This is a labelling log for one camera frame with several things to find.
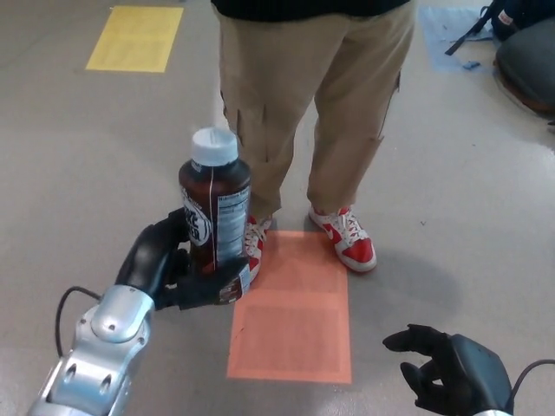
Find yellow paper sheet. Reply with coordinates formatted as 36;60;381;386
85;5;185;74

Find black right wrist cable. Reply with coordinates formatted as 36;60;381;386
506;358;555;413

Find grey round cushion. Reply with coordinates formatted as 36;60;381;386
493;26;555;117

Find khaki cargo trousers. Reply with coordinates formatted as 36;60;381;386
215;0;416;223

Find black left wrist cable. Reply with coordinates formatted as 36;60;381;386
55;285;106;359

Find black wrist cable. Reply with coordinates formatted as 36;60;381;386
506;358;555;413
55;285;106;359

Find person's red white sneaker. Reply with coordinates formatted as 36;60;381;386
241;214;275;289
308;205;378;273

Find person's left red white sneaker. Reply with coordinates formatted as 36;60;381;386
308;205;378;273

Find brown protein shake bottle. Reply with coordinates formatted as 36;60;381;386
178;127;254;307

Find blue paper sheet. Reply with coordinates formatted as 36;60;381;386
418;5;498;73

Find black backpack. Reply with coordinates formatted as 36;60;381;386
445;0;555;56

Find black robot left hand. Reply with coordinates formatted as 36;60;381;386
114;207;251;312

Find orange paper sheet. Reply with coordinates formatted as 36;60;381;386
225;230;353;385

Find person's right red white sneaker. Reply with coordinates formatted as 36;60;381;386
241;214;275;289

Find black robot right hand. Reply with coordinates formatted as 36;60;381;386
382;323;515;415

